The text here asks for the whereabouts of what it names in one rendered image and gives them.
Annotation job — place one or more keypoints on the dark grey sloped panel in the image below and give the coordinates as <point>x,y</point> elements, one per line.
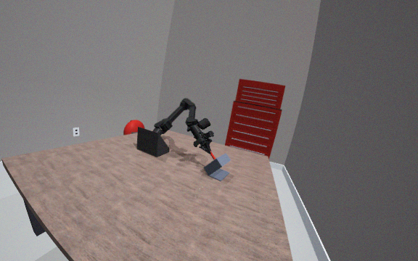
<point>214,168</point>

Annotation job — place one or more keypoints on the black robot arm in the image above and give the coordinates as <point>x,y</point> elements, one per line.
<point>192,124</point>

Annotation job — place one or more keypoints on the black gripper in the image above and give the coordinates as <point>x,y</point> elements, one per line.
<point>204,143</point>

